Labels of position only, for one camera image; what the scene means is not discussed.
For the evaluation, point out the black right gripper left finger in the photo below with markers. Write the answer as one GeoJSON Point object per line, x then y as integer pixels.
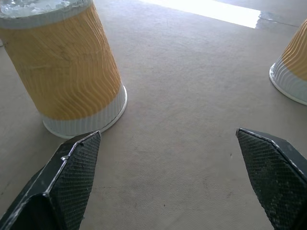
{"type": "Point", "coordinates": [64, 182]}

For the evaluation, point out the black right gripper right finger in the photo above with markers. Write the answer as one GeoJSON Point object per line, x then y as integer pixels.
{"type": "Point", "coordinates": [271, 175]}

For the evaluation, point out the orange ribbed paper cup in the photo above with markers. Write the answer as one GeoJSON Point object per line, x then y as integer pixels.
{"type": "Point", "coordinates": [62, 69]}
{"type": "Point", "coordinates": [293, 67]}

